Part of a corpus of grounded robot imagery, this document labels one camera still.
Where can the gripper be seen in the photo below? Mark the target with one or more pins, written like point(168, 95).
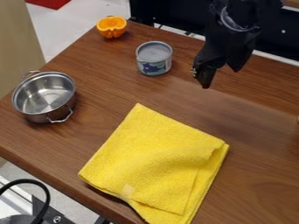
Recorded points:
point(229, 42)

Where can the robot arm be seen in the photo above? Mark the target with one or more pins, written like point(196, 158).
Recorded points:
point(249, 11)

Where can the blue-labelled can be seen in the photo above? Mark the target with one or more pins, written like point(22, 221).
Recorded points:
point(154, 58)

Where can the yellow cloth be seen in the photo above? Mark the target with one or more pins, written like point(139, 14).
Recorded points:
point(159, 163)

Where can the orange toy pepper half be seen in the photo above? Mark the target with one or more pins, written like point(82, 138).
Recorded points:
point(112, 26)

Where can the silver pot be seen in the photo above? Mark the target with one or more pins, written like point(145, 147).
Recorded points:
point(43, 97)

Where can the red mat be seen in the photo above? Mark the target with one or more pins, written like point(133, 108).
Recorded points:
point(48, 3)

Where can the beige board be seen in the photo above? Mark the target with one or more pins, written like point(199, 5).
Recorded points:
point(17, 43)

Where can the black metal frame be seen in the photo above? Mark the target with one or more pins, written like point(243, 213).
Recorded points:
point(171, 13)

